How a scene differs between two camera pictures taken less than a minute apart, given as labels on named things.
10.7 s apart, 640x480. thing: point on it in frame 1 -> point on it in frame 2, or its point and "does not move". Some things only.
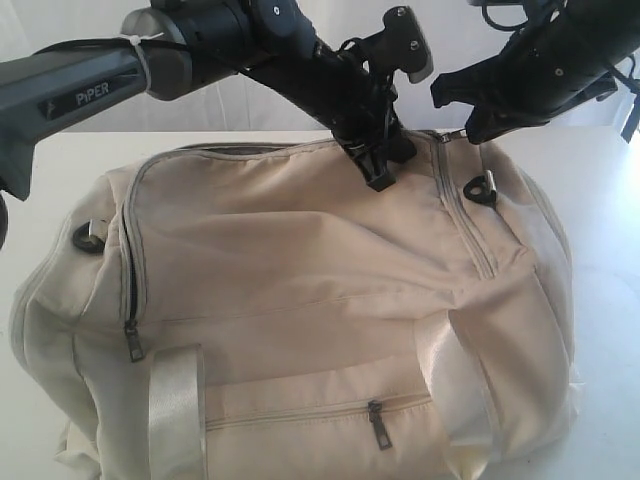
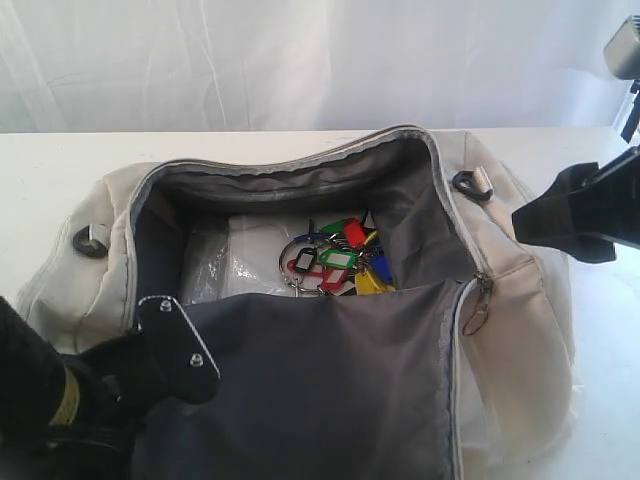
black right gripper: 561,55 -> 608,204
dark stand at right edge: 632,118 does not move
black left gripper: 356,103 -> 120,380
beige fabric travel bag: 261,312 does not move
